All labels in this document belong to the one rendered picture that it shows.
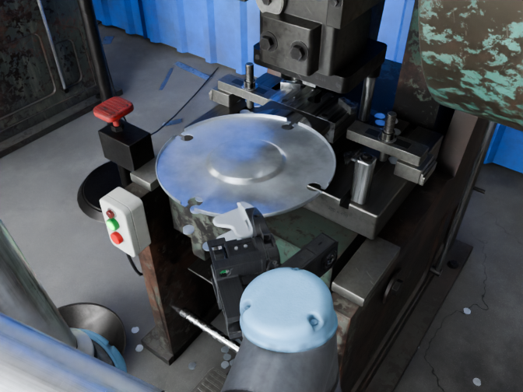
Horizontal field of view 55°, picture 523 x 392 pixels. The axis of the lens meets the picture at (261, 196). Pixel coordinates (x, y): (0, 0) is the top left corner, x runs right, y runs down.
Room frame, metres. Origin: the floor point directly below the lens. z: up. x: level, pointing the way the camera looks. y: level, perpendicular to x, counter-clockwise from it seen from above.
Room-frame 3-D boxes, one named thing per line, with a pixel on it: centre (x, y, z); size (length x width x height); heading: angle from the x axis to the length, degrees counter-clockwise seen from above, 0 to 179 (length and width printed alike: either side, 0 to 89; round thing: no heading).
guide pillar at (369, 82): (0.86, -0.21, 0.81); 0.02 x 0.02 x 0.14
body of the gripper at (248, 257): (0.38, 0.01, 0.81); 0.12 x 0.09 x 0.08; 16
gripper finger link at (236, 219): (0.48, 0.04, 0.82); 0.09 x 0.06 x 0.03; 16
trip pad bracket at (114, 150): (0.86, 0.28, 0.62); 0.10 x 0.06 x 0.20; 54
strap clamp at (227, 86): (0.96, 0.03, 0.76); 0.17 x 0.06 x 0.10; 54
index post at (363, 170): (0.65, -0.17, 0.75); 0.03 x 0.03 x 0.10; 54
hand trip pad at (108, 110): (0.87, 0.30, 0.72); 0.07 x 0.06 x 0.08; 144
